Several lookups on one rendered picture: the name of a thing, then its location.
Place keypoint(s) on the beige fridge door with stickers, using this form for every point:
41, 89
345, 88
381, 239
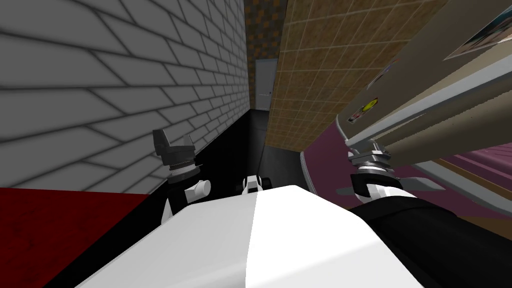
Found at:
424, 52

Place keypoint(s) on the beige fridge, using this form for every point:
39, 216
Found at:
452, 136

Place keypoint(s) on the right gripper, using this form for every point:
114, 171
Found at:
370, 154

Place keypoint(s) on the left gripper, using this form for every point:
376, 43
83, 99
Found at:
179, 156

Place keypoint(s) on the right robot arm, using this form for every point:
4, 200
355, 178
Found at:
432, 240

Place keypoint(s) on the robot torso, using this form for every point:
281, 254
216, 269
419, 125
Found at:
256, 240

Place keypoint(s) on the grey room door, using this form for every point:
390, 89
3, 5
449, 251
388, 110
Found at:
265, 84

